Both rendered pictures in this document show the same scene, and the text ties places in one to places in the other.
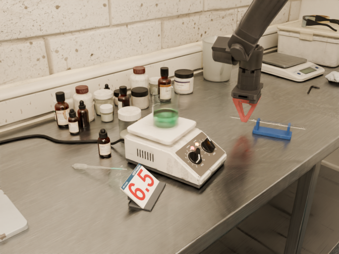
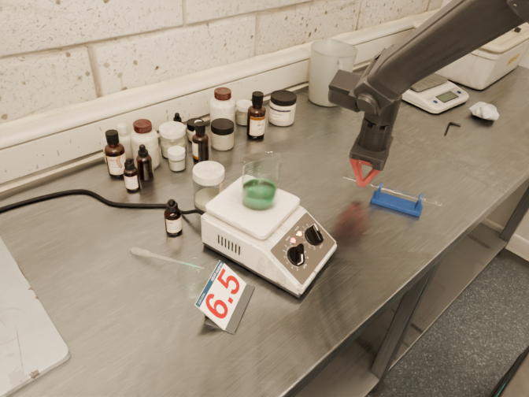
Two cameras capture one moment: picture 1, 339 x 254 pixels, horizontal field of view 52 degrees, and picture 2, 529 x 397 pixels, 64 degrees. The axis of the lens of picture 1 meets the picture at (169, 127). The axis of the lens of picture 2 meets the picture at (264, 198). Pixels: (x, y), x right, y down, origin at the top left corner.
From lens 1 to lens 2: 0.20 m
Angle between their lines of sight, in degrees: 13
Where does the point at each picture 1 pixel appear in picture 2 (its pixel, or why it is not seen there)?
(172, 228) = (262, 365)
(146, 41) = (234, 45)
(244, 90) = (368, 151)
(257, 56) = (392, 108)
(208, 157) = (312, 254)
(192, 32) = (297, 31)
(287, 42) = not seen: hidden behind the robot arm
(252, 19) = (397, 71)
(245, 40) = (380, 92)
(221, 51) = (342, 93)
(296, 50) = not seen: hidden behind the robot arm
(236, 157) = (348, 245)
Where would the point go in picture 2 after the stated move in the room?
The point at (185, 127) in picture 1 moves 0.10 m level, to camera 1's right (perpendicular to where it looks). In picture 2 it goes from (285, 209) to (345, 212)
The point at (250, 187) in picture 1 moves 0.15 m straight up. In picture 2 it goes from (365, 298) to (389, 228)
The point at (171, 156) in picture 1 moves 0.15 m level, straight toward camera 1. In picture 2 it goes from (264, 255) to (263, 343)
